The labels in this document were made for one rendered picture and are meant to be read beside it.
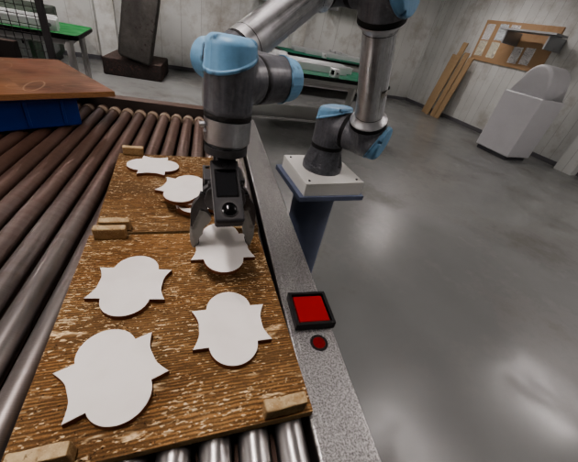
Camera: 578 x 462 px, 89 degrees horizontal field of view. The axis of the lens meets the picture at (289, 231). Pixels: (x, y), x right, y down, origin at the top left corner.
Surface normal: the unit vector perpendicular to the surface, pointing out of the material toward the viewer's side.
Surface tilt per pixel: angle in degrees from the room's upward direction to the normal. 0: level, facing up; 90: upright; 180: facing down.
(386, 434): 0
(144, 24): 90
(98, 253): 0
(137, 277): 0
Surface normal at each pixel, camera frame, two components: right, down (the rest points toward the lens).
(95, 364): 0.18, -0.80
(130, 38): 0.19, 0.60
